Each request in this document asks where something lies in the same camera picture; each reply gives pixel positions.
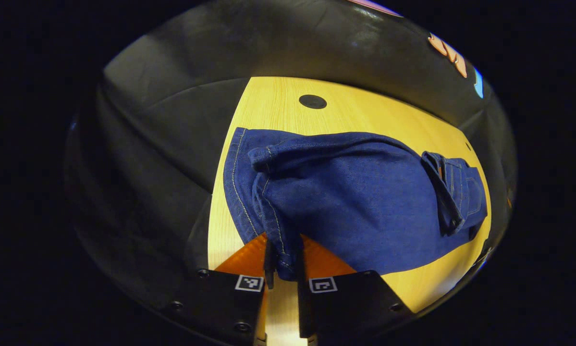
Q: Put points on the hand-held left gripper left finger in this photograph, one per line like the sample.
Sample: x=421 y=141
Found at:
x=269 y=269

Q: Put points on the blue denim jeans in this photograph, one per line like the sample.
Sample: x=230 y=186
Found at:
x=355 y=206

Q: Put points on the black backdrop cloth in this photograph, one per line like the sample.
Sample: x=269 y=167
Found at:
x=172 y=120

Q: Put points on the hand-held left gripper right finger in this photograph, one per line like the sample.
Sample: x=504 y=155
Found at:
x=301 y=307

